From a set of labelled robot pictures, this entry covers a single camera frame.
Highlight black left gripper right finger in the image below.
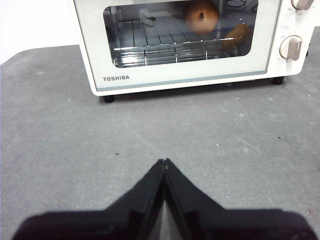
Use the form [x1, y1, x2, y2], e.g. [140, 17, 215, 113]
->
[163, 157, 320, 240]

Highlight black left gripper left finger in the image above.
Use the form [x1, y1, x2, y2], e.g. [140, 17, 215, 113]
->
[11, 158, 166, 240]

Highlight glass oven door beige handle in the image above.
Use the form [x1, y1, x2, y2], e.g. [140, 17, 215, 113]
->
[73, 0, 282, 92]

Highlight beige oven control knob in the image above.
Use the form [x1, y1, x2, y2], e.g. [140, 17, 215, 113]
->
[290, 0, 315, 11]
[279, 35, 303, 62]

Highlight white Toshiba toaster oven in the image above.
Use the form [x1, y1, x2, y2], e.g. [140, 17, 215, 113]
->
[72, 0, 316, 104]

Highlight metal wire oven rack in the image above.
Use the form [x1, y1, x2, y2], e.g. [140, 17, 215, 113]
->
[111, 19, 243, 68]

